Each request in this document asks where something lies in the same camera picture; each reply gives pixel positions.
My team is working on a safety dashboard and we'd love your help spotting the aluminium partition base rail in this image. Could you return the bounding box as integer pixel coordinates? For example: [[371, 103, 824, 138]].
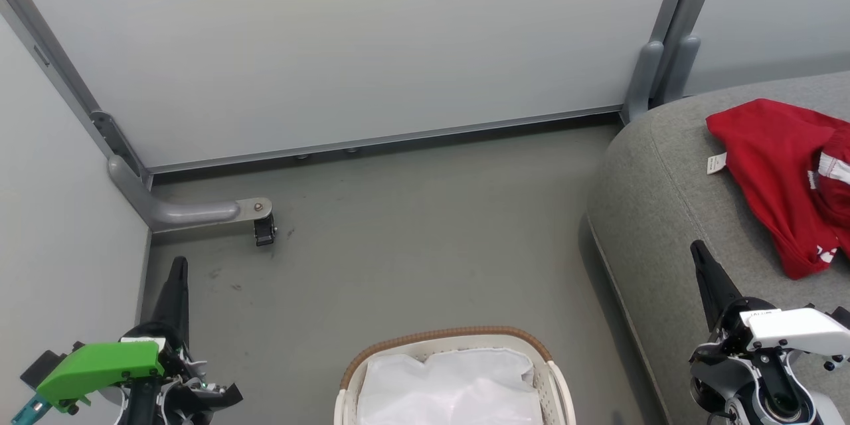
[[145, 105, 626, 177]]

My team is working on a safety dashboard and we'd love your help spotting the black caster wheel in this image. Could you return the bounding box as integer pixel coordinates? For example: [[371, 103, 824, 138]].
[[254, 212, 278, 248]]

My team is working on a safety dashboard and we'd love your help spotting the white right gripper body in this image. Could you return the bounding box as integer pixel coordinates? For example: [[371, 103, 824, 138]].
[[712, 296, 850, 374]]

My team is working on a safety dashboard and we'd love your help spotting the white laundry basket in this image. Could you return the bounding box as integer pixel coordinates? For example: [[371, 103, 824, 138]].
[[333, 325, 577, 425]]

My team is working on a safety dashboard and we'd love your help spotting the grey partition support foot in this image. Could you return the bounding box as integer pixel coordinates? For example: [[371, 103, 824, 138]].
[[108, 154, 274, 233]]

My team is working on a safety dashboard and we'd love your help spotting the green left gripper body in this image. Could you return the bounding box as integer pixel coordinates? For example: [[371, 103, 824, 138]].
[[35, 321, 203, 414]]

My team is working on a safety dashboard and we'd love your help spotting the aluminium partition corner post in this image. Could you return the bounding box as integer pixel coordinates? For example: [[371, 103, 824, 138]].
[[0, 0, 155, 181]]

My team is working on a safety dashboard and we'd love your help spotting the grey fabric sofa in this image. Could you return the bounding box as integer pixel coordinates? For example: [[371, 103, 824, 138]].
[[586, 70, 850, 425]]

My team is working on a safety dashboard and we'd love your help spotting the white cloth basket liner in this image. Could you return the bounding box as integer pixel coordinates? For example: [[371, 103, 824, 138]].
[[357, 347, 545, 425]]

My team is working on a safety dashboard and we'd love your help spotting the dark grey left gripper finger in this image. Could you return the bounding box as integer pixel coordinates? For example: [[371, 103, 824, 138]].
[[149, 256, 191, 347]]

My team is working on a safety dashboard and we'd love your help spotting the grey rounded partition foot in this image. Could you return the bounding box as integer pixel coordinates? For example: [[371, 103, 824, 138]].
[[657, 35, 702, 107], [623, 40, 665, 124]]

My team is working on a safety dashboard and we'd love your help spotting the red shirt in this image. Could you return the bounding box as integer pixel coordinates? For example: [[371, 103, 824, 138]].
[[705, 98, 850, 281]]

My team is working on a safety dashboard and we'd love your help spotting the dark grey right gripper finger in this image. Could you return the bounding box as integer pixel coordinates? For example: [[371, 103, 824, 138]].
[[689, 240, 743, 333]]

